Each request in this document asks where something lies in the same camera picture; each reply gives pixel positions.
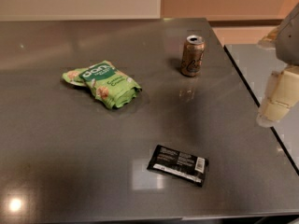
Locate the green snack chip bag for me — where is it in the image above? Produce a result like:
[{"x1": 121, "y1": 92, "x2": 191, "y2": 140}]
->
[{"x1": 62, "y1": 61, "x2": 142, "y2": 109}]

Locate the adjacent grey table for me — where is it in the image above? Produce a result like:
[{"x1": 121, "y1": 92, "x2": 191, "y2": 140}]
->
[{"x1": 224, "y1": 44, "x2": 299, "y2": 174}]

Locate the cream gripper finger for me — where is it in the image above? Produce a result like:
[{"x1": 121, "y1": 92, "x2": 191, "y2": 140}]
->
[
  {"x1": 258, "y1": 27, "x2": 278, "y2": 49},
  {"x1": 256, "y1": 65, "x2": 299, "y2": 128}
]

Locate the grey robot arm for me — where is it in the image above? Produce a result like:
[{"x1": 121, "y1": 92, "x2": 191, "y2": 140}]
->
[{"x1": 257, "y1": 4, "x2": 299, "y2": 128}]

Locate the black rxbar chocolate wrapper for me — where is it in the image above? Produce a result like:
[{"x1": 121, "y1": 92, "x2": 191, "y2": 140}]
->
[{"x1": 147, "y1": 145, "x2": 208, "y2": 187}]

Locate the copper soda can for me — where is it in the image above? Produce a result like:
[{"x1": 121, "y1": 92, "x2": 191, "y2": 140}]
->
[{"x1": 181, "y1": 35, "x2": 206, "y2": 77}]

